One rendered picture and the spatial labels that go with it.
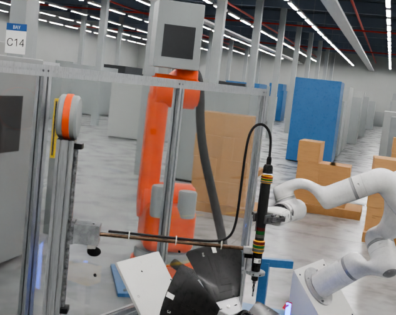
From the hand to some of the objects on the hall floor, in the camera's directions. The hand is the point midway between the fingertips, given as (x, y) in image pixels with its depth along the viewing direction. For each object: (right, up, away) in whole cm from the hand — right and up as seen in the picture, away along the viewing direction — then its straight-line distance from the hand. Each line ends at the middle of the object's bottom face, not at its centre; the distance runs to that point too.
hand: (261, 217), depth 238 cm
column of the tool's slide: (-89, -150, +15) cm, 174 cm away
